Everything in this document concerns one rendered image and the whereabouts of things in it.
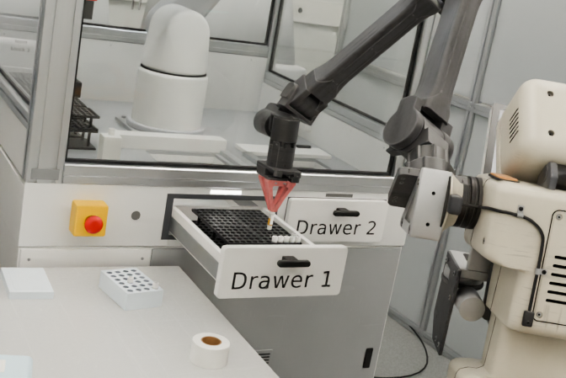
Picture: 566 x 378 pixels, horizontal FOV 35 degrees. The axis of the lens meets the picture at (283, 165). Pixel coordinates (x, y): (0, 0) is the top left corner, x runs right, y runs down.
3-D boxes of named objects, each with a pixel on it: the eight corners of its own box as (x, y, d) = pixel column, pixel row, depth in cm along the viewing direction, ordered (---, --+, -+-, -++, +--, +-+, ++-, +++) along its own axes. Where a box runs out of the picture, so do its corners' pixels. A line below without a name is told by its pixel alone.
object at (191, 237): (329, 285, 196) (335, 258, 194) (221, 288, 183) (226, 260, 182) (253, 221, 230) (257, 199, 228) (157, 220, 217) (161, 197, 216)
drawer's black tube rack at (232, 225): (296, 269, 200) (301, 242, 199) (224, 271, 192) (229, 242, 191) (255, 234, 219) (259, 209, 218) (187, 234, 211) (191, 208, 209)
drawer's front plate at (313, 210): (381, 242, 237) (389, 202, 235) (284, 242, 223) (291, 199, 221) (377, 239, 239) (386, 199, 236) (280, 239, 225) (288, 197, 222)
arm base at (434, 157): (398, 173, 143) (472, 184, 143) (399, 134, 148) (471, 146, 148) (386, 205, 150) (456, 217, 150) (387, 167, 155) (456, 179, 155)
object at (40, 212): (403, 246, 243) (415, 194, 240) (18, 246, 195) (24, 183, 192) (256, 149, 324) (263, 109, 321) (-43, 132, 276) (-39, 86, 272)
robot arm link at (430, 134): (428, 147, 148) (448, 164, 150) (428, 103, 154) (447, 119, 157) (385, 170, 153) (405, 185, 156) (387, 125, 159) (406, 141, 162)
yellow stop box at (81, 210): (106, 238, 198) (110, 207, 196) (73, 237, 195) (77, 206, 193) (99, 230, 203) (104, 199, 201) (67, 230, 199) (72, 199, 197)
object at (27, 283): (53, 299, 182) (54, 291, 182) (8, 299, 178) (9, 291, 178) (42, 274, 193) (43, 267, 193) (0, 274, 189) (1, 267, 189)
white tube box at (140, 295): (161, 306, 187) (163, 290, 187) (125, 311, 182) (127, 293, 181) (133, 283, 197) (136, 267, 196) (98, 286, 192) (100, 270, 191)
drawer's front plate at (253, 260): (339, 295, 195) (349, 247, 193) (216, 299, 182) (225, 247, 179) (335, 291, 197) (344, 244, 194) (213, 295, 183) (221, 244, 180)
